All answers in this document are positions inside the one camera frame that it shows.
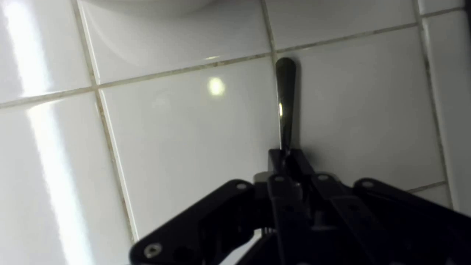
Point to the grey bowl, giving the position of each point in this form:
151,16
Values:
148,5

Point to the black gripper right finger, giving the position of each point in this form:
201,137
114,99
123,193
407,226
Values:
384,221

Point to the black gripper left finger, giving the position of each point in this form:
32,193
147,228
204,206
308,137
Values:
211,215

